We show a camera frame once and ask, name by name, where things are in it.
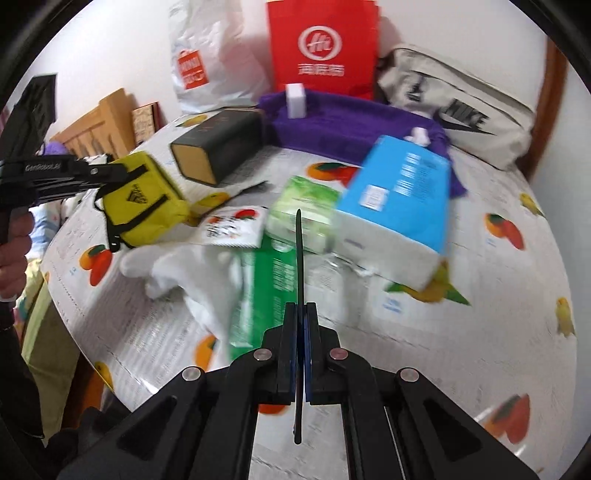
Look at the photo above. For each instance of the white plastic shopping bag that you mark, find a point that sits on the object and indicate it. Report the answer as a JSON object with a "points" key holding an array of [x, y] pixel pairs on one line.
{"points": [[217, 46]]}

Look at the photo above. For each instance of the person's left hand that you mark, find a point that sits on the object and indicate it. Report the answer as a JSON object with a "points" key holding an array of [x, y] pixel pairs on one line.
{"points": [[16, 267]]}

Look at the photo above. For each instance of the fruit printed tablecloth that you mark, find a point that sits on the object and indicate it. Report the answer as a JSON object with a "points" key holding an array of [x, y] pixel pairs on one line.
{"points": [[485, 300]]}

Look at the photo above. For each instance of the red shopping bag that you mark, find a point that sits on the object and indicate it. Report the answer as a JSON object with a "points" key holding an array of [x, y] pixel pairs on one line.
{"points": [[286, 27]]}

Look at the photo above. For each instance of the blue tissue pack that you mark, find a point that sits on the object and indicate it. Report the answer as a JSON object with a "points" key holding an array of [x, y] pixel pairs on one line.
{"points": [[392, 184]]}

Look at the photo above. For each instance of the person's dark clothing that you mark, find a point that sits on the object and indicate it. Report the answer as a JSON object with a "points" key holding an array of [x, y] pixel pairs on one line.
{"points": [[18, 378]]}

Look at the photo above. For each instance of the patterned brown box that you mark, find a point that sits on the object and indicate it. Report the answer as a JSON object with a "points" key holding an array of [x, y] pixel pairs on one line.
{"points": [[145, 120]]}

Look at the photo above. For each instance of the small white box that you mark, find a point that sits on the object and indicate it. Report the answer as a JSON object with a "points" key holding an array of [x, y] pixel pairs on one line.
{"points": [[295, 99]]}

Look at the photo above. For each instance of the green wet wipes pack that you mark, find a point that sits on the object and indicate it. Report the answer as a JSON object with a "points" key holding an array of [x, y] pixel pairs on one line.
{"points": [[291, 196]]}

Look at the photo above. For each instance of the yellow pouch bag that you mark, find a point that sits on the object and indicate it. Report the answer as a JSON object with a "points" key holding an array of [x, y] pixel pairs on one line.
{"points": [[138, 198]]}

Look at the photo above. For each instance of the purple towel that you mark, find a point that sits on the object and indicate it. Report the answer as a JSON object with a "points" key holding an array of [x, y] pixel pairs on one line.
{"points": [[346, 124]]}

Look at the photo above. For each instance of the black box with gold end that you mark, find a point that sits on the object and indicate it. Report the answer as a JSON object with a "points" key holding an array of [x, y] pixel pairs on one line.
{"points": [[221, 143]]}

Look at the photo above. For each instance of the thin black stick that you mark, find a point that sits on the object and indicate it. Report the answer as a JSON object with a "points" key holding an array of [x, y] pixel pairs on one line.
{"points": [[300, 258]]}

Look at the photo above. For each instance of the white fruit-print sachet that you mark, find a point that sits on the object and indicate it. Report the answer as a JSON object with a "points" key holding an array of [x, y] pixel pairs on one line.
{"points": [[231, 226]]}

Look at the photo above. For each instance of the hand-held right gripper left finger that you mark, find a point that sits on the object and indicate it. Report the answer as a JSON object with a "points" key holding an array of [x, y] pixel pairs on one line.
{"points": [[290, 341]]}

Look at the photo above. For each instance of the long green box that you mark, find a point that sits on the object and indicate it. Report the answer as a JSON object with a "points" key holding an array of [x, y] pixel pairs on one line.
{"points": [[268, 295]]}

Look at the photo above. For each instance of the light wooden furniture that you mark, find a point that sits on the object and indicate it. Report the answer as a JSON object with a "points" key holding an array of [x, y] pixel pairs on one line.
{"points": [[97, 124]]}

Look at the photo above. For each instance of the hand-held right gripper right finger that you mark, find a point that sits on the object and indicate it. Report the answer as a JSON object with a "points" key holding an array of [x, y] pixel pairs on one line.
{"points": [[310, 341]]}

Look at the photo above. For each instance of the crumpled white tissue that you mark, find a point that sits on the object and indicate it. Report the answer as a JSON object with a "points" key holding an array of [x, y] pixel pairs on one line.
{"points": [[418, 136]]}

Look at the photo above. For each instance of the brown wooden chair back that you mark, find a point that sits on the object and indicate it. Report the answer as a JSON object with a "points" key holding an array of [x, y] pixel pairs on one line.
{"points": [[551, 106]]}

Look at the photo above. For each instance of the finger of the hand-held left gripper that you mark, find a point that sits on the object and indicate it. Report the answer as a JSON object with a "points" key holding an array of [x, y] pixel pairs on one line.
{"points": [[108, 171]]}

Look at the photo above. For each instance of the grey sports bag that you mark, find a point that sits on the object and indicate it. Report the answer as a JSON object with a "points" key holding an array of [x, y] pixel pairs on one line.
{"points": [[461, 92]]}

